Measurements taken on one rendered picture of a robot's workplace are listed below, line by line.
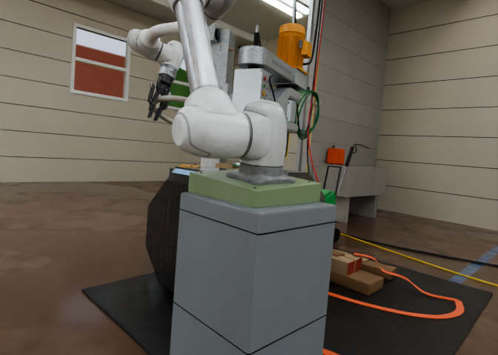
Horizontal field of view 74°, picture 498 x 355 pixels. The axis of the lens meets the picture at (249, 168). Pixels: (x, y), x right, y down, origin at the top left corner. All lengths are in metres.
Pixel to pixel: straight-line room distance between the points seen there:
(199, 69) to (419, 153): 6.13
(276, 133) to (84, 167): 7.22
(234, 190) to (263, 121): 0.24
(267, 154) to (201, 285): 0.48
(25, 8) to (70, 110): 2.00
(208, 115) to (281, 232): 0.40
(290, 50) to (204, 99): 2.14
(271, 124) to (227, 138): 0.17
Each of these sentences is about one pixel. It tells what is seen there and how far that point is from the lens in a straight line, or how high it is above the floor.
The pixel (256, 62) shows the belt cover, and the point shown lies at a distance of 2.44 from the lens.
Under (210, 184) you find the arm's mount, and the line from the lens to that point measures 1.13.
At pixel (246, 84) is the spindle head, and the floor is 1.43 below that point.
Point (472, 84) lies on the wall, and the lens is 6.93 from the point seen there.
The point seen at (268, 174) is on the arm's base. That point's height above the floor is 0.89.
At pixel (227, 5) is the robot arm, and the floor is 1.53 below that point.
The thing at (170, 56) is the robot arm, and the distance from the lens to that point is 1.87.
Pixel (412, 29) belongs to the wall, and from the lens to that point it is 7.55.
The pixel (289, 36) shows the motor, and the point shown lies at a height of 1.99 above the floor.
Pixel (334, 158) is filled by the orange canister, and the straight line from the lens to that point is 5.52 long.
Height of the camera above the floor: 0.97
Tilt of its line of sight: 3 degrees down
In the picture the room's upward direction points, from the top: 5 degrees clockwise
